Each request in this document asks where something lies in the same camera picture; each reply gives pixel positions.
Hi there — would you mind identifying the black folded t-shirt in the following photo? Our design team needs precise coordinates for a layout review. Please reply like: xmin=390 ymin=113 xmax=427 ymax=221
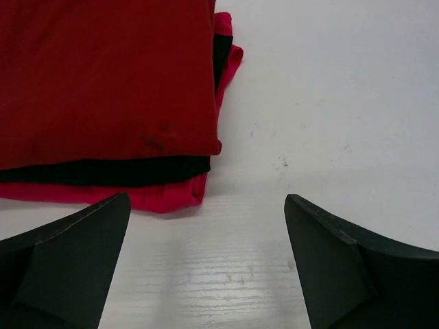
xmin=0 ymin=34 xmax=234 ymax=188

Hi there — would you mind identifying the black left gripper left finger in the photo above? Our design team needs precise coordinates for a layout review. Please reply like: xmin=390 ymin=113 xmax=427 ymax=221
xmin=1 ymin=193 xmax=131 ymax=328

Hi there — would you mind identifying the dark red folded t-shirt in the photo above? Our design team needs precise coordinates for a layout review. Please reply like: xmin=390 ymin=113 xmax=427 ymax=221
xmin=1 ymin=1 xmax=222 ymax=169

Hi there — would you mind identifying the pink folded t-shirt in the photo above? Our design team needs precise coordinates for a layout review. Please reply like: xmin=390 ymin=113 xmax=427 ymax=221
xmin=1 ymin=12 xmax=244 ymax=214

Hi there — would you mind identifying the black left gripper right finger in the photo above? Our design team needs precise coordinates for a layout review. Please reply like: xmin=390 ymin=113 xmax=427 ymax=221
xmin=284 ymin=195 xmax=438 ymax=328

